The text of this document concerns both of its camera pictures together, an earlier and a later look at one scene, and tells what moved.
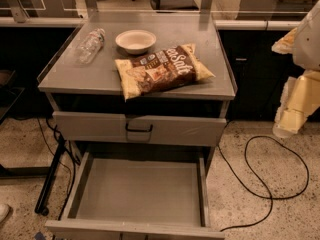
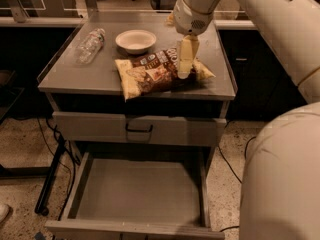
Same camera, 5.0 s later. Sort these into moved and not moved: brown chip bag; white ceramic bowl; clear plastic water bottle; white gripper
Moved: white gripper
Not moved: clear plastic water bottle; brown chip bag; white ceramic bowl
